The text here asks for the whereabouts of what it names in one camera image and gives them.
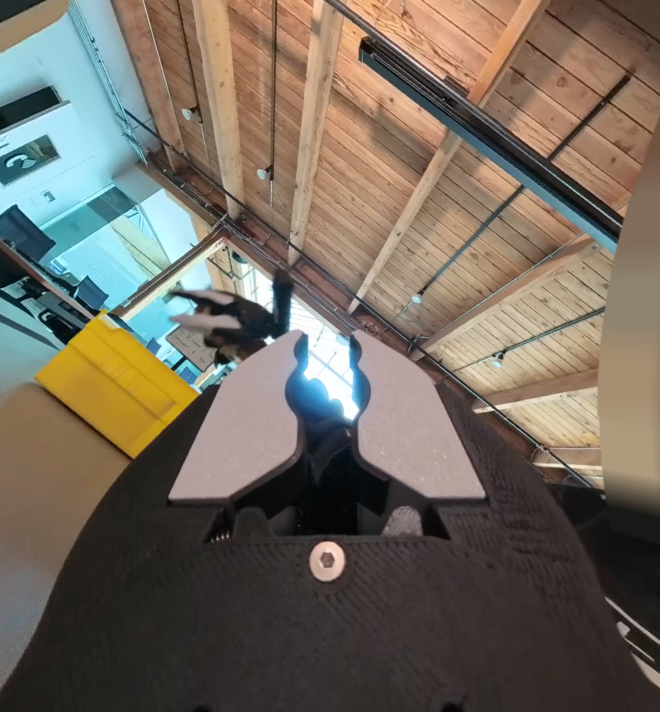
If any black panel wooden frame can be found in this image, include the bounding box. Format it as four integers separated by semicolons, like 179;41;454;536
0;0;70;69

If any wooden office desk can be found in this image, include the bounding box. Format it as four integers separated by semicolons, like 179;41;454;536
0;216;96;334

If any black office chair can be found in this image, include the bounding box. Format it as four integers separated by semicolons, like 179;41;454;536
0;204;57;261
76;275;109;313

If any person's left hand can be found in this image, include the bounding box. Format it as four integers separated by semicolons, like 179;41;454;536
299;381;361;501

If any yellow plastic bin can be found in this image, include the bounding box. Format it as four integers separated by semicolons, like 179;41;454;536
34;310;201;459

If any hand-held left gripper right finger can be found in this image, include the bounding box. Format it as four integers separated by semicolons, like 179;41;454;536
348;329;486;506

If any black ceiling track rail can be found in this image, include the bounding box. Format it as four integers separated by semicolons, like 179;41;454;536
358;35;625;247

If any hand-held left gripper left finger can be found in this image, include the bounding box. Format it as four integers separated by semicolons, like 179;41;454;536
168;329;310;505

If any dark framed wall sign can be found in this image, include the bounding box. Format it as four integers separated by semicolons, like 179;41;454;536
0;133;62;187

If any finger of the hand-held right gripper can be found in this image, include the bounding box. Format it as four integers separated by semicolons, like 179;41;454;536
170;313;222;332
169;288;237;308

